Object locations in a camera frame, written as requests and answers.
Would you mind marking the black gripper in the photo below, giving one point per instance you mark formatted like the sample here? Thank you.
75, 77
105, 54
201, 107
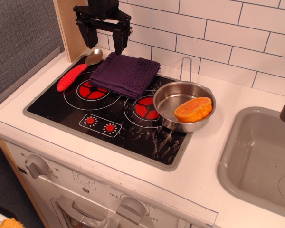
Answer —
103, 15

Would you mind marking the purple towel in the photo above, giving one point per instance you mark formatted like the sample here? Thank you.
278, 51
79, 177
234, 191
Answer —
125, 75

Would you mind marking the black toy stovetop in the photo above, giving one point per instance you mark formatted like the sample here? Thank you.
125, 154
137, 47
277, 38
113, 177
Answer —
127, 126

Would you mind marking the stainless steel pan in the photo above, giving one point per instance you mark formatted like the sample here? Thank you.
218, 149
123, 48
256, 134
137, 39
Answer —
171, 95

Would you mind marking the orange toy pepper half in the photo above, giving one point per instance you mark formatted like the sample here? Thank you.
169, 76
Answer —
194, 110

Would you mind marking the grey left timer knob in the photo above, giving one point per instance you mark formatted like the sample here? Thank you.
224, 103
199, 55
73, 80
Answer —
36, 166

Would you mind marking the grey oven temperature knob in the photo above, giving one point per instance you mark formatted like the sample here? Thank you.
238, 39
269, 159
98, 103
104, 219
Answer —
131, 209

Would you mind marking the grey toy sink basin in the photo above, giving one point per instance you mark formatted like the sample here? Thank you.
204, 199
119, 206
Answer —
252, 165

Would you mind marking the orange object bottom left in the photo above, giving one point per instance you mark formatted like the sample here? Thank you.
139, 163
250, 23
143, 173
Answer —
11, 223

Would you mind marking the red handled metal spoon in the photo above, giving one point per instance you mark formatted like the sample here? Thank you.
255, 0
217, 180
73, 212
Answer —
92, 59

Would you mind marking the wooden side post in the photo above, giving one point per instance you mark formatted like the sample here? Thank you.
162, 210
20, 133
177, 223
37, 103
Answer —
73, 42

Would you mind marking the grey oven door handle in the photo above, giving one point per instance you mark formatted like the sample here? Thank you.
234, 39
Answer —
74, 217

